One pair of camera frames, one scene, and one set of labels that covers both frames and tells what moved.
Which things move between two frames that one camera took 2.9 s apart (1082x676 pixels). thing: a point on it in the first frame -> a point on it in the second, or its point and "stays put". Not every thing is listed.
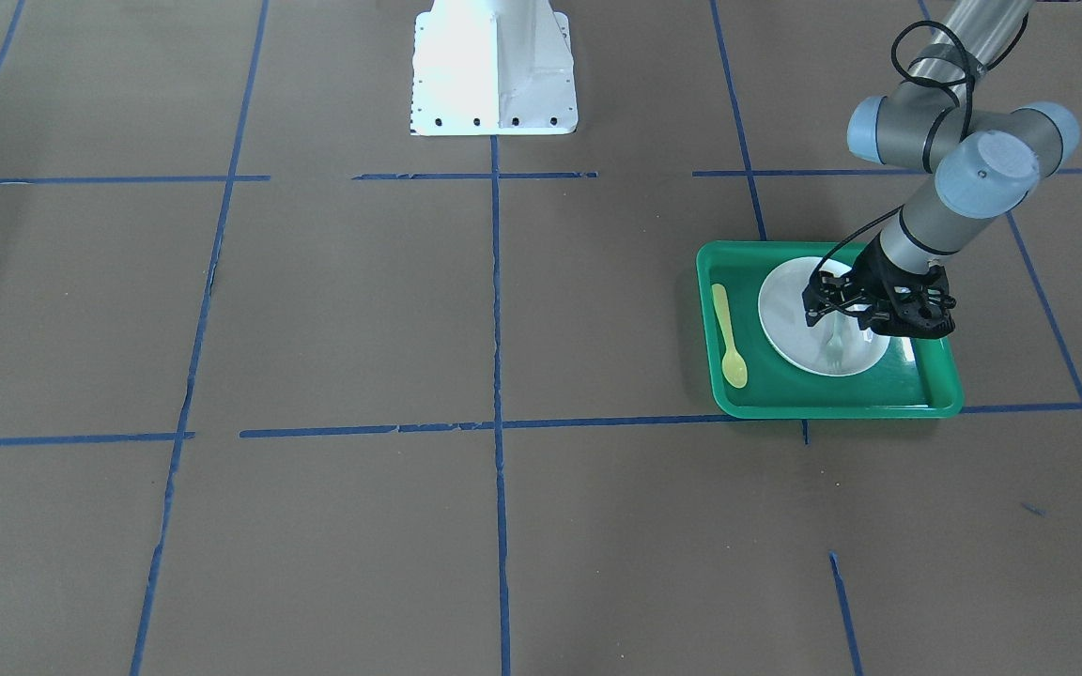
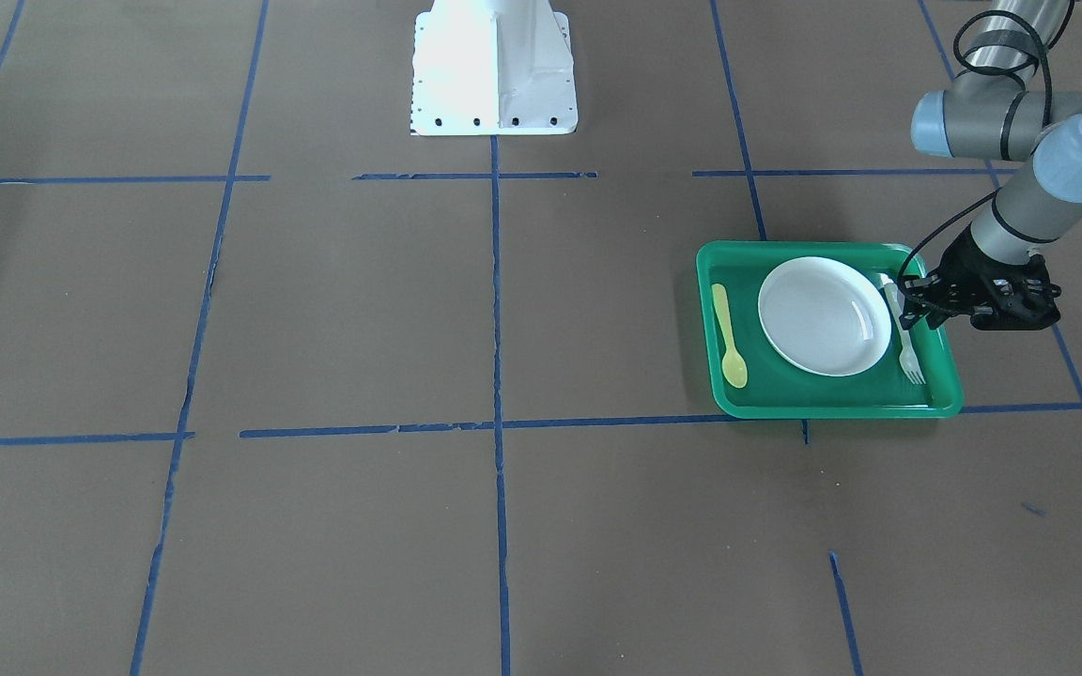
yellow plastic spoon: [734, 367] stays put
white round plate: [834, 345] stays put
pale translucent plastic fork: [834, 351] -> [909, 366]
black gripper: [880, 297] -> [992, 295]
